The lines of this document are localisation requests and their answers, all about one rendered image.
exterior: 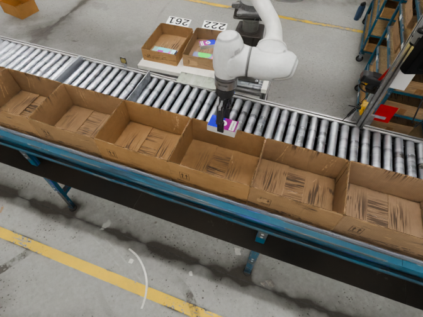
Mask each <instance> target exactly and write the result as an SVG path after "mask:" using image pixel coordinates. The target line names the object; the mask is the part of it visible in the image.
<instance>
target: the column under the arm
mask: <svg viewBox="0 0 423 317"><path fill-rule="evenodd" d="M242 24H243V21H239V24H238V25H237V27H236V31H237V32H238V33H239V34H240V36H241V37H242V39H243V42H244V44H246V45H248V46H251V47H256V46H257V44H258V42H259V41H260V40H262V39H263V34H264V27H265V25H264V24H259V28H258V30H257V31H256V32H254V33H247V32H245V31H244V30H243V29H242ZM238 80H239V81H246V82H251V83H255V84H258V83H259V80H258V79H254V78H252V77H246V76H239V77H238Z"/></svg>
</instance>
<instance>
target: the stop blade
mask: <svg viewBox="0 0 423 317"><path fill-rule="evenodd" d="M150 81H151V76H150V71H148V72H147V73H146V75H145V76H144V77H143V79H142V80H141V81H140V82H139V83H138V85H137V86H136V88H135V89H134V90H133V91H132V93H131V94H130V95H129V96H128V98H127V99H126V100H129V101H133V102H135V101H136V100H137V98H138V97H139V95H141V93H142V92H143V90H144V89H145V88H146V87H147V85H148V83H149V82H150Z"/></svg>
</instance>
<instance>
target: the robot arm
mask: <svg viewBox="0 0 423 317"><path fill-rule="evenodd" d="M273 1H279V2H284V3H297V2H300V1H303V0H273ZM232 8H235V9H238V11H237V16H255V17H260V18H261V19H262V21H263V23H264V25H265V27H266V36H265V37H264V39H262V40H260V41H259V42H258V44H257V46H256V47H251V46H248V45H246V44H244V42H243V39H242V37H241V36H240V34H239V33H238V32H237V31H235V30H225V31H223V32H221V33H219V35H218V36H217V40H216V42H215V45H214V49H213V68H214V71H215V73H214V76H215V79H214V80H215V82H214V84H215V87H216V94H217V96H218V97H219V100H218V101H219V104H218V106H217V118H216V121H215V122H216V125H217V131H218V132H221V133H223V131H224V120H223V119H224V118H227V119H229V116H230V109H232V107H231V106H230V105H231V104H232V96H233V95H234V93H235V88H236V87H237V81H238V77H239V76H246V77H252V78H254V79H258V80H262V81H285V80H288V79H289V78H291V77H293V74H294V73H295V70H296V66H297V64H298V59H297V56H296V55H295V54H294V53H293V52H291V51H289V50H287V48H286V43H285V42H283V34H282V27H281V22H280V20H279V17H278V14H277V12H276V11H275V9H274V7H273V5H272V4H271V1H270V0H240V1H239V2H235V3H232Z"/></svg>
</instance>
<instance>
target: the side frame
mask: <svg viewBox="0 0 423 317"><path fill-rule="evenodd" d="M0 145H4V146H6V147H9V148H13V149H15V150H19V151H21V152H25V153H28V154H30V155H34V156H36V157H40V158H42V159H45V160H49V161H51V162H55V163H57V164H60V165H63V166H66V167H69V168H72V169H75V170H78V171H81V172H84V173H87V174H90V175H93V176H96V177H99V178H102V179H105V180H107V181H111V182H114V183H117V184H120V185H123V186H126V187H129V188H132V189H135V190H138V191H141V192H144V193H147V194H150V195H152V196H155V197H159V198H161V199H165V200H167V201H170V202H173V203H176V204H180V205H182V206H186V207H188V208H191V209H195V210H197V211H201V212H203V213H206V214H210V215H212V216H216V217H218V218H221V219H224V220H227V221H231V222H233V223H237V224H239V225H242V226H245V227H248V228H251V229H253V230H257V231H260V232H263V233H266V234H268V235H272V236H275V237H278V238H281V239H284V240H287V241H289V242H293V243H296V244H299V245H302V246H304V247H308V248H311V249H314V250H317V251H319V252H323V253H326V254H329V255H332V256H335V257H337V258H340V259H343V260H347V261H349V262H352V263H355V264H358V265H362V266H364V267H367V268H370V269H373V270H377V271H379V272H382V273H385V274H388V275H392V276H394V277H398V278H400V279H403V280H406V281H409V282H413V283H415V284H418V285H421V286H423V266H421V265H418V264H415V263H412V262H409V261H406V260H402V259H399V258H396V257H393V256H391V255H387V254H385V253H381V252H377V251H375V250H372V249H369V248H366V247H362V246H359V245H356V244H353V243H350V242H347V241H344V240H340V239H338V238H334V237H332V236H329V235H325V234H323V233H319V232H316V231H313V230H309V229H307V228H304V227H301V226H297V225H294V224H291V223H288V222H285V221H282V220H278V219H276V218H272V217H270V216H266V215H264V214H261V213H257V212H254V211H251V210H248V209H245V208H241V207H238V206H235V205H233V204H229V203H226V202H223V201H220V200H217V199H213V198H211V197H208V196H204V195H202V194H198V193H195V192H192V191H189V190H186V189H183V188H180V187H176V186H173V185H170V184H167V183H165V182H161V181H157V180H155V179H151V178H149V177H146V176H143V175H140V174H136V173H133V172H130V171H127V170H124V169H121V168H118V167H114V166H112V165H108V164H105V163H102V162H99V161H97V160H93V159H90V158H87V157H83V156H81V155H78V154H74V153H71V152H68V151H65V150H62V149H59V148H56V147H52V146H50V145H46V144H44V143H40V142H37V141H35V140H31V139H28V138H25V137H22V136H19V135H15V134H12V133H9V132H7V131H3V130H0Z"/></svg>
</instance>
